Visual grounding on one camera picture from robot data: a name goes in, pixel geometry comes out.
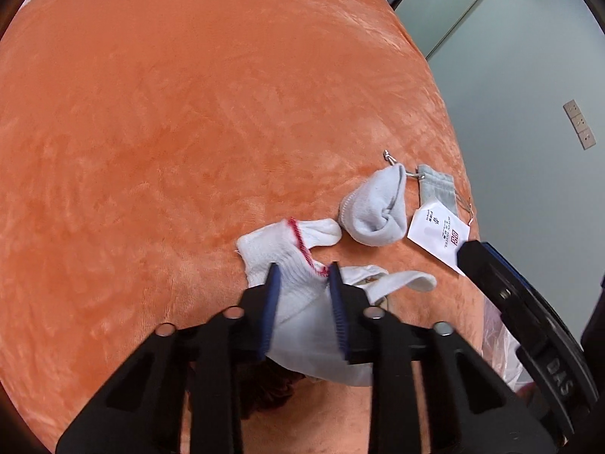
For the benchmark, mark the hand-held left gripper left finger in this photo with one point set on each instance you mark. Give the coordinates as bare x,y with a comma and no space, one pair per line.
267,312

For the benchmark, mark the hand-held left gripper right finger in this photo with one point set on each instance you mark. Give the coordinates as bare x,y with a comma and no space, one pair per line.
340,317

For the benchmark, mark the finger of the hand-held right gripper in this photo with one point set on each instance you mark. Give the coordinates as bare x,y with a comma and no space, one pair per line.
501,288

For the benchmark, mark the bin with white bag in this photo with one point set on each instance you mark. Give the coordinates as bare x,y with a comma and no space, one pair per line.
501,345

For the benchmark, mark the white glove with red trim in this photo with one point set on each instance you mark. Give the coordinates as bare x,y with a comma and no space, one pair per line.
264,250

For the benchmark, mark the dark red scrunchie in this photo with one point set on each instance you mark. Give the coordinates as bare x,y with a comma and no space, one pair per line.
274,388

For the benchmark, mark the white sock with gold embroidery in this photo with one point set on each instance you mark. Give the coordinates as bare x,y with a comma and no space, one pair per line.
411,281

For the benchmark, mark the pale white sock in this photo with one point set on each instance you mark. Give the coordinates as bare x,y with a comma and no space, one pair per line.
378,203

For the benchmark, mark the orange plush blanket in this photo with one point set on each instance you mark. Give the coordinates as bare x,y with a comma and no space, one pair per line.
165,127

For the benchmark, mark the standing mirror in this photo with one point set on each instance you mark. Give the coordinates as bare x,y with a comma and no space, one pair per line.
465,9

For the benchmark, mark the wall socket panel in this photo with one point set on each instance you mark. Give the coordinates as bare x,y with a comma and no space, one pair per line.
579,124

